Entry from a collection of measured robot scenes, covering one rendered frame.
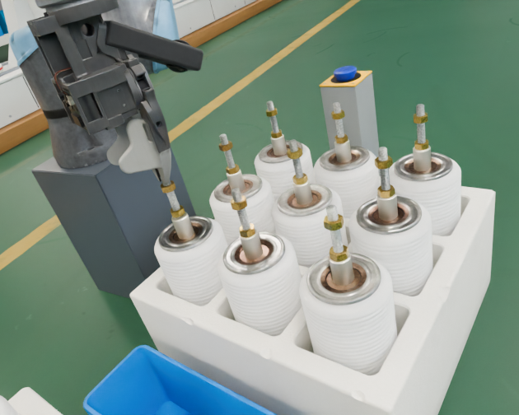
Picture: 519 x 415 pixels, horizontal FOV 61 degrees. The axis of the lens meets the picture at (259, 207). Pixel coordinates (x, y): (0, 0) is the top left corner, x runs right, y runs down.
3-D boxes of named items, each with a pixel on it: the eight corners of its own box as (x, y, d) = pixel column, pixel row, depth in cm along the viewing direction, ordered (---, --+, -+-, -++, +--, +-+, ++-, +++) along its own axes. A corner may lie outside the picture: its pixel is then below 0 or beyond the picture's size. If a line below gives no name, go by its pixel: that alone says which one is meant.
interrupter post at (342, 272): (360, 278, 46) (357, 254, 44) (345, 291, 45) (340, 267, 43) (342, 269, 47) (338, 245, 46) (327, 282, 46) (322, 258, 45)
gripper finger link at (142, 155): (131, 200, 53) (98, 128, 49) (174, 178, 55) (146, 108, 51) (140, 207, 51) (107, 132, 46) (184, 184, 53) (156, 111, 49)
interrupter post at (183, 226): (175, 238, 60) (166, 218, 58) (188, 228, 61) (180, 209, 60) (185, 243, 59) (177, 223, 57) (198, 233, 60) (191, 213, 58)
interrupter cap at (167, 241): (149, 244, 60) (147, 240, 60) (190, 214, 65) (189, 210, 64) (182, 260, 55) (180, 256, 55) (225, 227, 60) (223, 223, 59)
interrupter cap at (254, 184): (273, 186, 66) (272, 182, 66) (231, 210, 63) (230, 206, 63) (245, 173, 72) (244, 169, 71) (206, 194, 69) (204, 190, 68)
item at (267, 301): (239, 372, 61) (200, 274, 52) (268, 320, 68) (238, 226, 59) (302, 390, 57) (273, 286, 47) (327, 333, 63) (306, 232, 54)
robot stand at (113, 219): (98, 290, 96) (30, 170, 81) (151, 240, 109) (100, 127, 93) (159, 307, 87) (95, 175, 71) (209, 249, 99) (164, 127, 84)
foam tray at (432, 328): (169, 373, 73) (128, 294, 63) (294, 235, 97) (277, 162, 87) (402, 506, 50) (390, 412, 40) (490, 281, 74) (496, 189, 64)
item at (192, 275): (180, 333, 70) (137, 244, 60) (222, 296, 75) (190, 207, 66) (220, 361, 64) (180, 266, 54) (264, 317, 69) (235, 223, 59)
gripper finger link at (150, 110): (146, 149, 53) (117, 76, 48) (159, 142, 53) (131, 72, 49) (162, 156, 49) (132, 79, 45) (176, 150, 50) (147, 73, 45)
